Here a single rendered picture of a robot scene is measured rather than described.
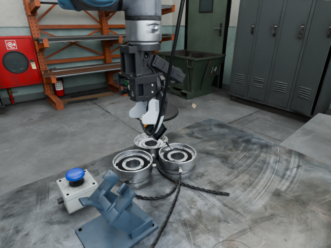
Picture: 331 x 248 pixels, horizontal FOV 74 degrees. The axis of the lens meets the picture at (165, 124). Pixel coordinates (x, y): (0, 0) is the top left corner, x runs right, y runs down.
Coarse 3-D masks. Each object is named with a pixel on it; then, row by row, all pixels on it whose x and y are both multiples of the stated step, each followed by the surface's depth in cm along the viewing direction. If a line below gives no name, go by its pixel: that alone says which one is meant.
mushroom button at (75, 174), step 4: (72, 168) 50; (76, 168) 49; (80, 168) 49; (68, 172) 48; (72, 172) 48; (76, 172) 48; (80, 172) 48; (84, 172) 49; (68, 176) 47; (72, 176) 47; (76, 176) 47; (80, 176) 47; (68, 180) 47; (72, 180) 47; (76, 180) 47
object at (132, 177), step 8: (128, 152) 63; (136, 152) 63; (144, 152) 62; (128, 160) 60; (136, 160) 61; (152, 160) 58; (128, 168) 57; (136, 168) 57; (144, 168) 55; (152, 168) 58; (120, 176) 55; (128, 176) 54; (136, 176) 54; (144, 176) 56
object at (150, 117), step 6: (150, 102) 50; (156, 102) 51; (150, 108) 51; (156, 108) 52; (144, 114) 50; (150, 114) 51; (156, 114) 52; (144, 120) 50; (150, 120) 52; (156, 120) 53; (162, 120) 53; (156, 132) 56
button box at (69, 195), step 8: (88, 176) 51; (64, 184) 49; (72, 184) 48; (80, 184) 48; (88, 184) 49; (96, 184) 49; (64, 192) 46; (72, 192) 46; (80, 192) 47; (88, 192) 48; (64, 200) 47; (72, 200) 46; (72, 208) 47; (80, 208) 48
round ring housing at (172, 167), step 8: (168, 144) 66; (176, 144) 66; (184, 144) 66; (160, 152) 62; (176, 152) 64; (184, 152) 64; (192, 152) 64; (160, 160) 60; (176, 160) 60; (192, 160) 58; (168, 168) 58; (176, 168) 58; (184, 168) 58; (192, 168) 61
